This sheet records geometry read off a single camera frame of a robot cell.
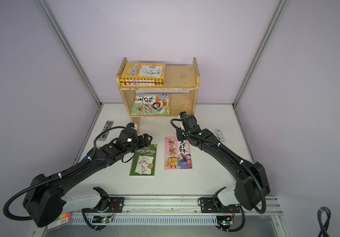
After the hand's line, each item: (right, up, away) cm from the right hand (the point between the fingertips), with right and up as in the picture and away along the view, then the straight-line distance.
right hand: (179, 134), depth 84 cm
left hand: (-19, -2, -2) cm, 19 cm away
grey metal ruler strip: (-53, -3, +16) cm, 55 cm away
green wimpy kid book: (-22, -17, +4) cm, 28 cm away
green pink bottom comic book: (-18, +18, +6) cm, 26 cm away
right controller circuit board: (+21, -42, -13) cm, 49 cm away
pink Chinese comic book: (-1, -14, +9) cm, 16 cm away
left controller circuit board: (-39, -41, -13) cm, 58 cm away
